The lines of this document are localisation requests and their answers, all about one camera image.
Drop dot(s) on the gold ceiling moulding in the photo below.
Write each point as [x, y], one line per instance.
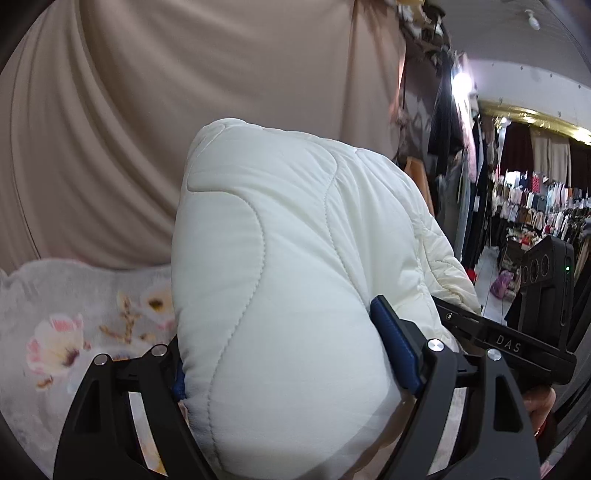
[531, 115]

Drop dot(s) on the beige curtain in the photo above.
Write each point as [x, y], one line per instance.
[184, 69]

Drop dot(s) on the grey floral blanket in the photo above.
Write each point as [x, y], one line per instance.
[69, 295]

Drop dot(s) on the dark hanging coats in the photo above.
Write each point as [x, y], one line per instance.
[445, 138]

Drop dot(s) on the dark brown drapes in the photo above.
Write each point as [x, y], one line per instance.
[545, 152]

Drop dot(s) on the purple bag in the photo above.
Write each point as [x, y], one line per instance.
[502, 284]

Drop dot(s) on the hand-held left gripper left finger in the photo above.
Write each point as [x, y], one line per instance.
[179, 383]

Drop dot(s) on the person's right hand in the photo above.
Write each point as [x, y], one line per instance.
[538, 408]

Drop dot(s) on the white ceiling camera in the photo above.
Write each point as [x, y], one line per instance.
[533, 18]

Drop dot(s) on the rack of hanging clothes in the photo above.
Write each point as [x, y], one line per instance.
[540, 203]

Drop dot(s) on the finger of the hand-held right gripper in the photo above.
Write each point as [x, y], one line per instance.
[461, 323]

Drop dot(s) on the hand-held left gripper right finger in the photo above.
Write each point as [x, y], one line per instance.
[392, 337]

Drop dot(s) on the white padded jacket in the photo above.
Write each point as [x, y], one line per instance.
[277, 277]

